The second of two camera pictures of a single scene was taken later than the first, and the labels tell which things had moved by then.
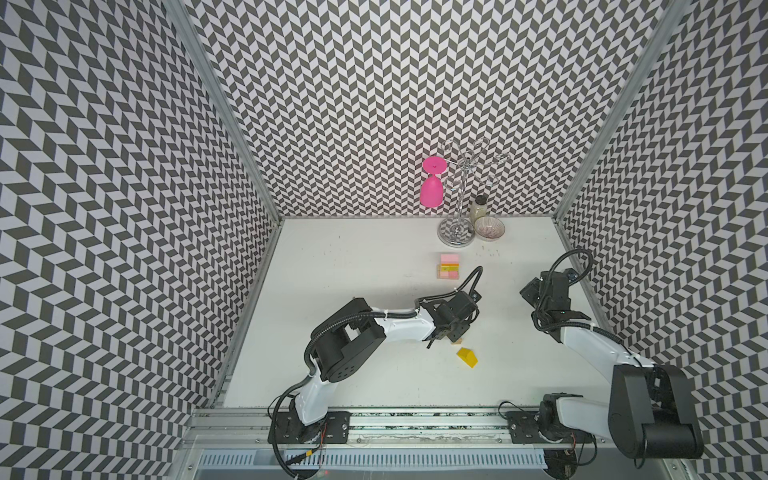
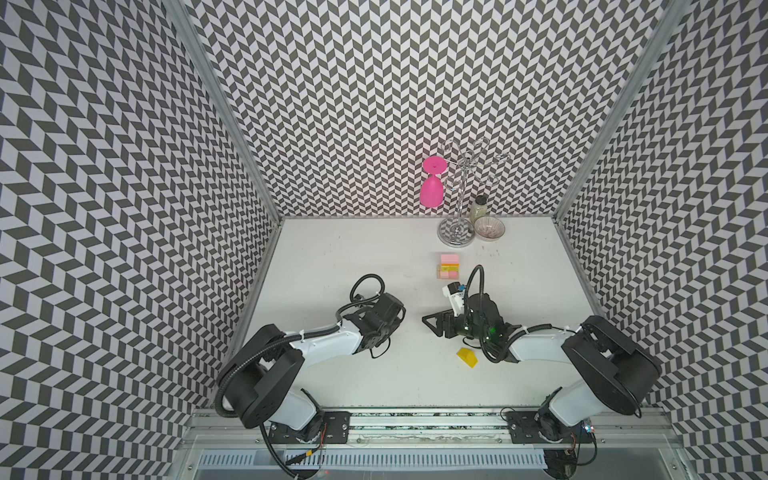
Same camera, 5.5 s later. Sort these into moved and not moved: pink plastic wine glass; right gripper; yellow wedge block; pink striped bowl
Moved: right gripper
Not moved: yellow wedge block; pink striped bowl; pink plastic wine glass
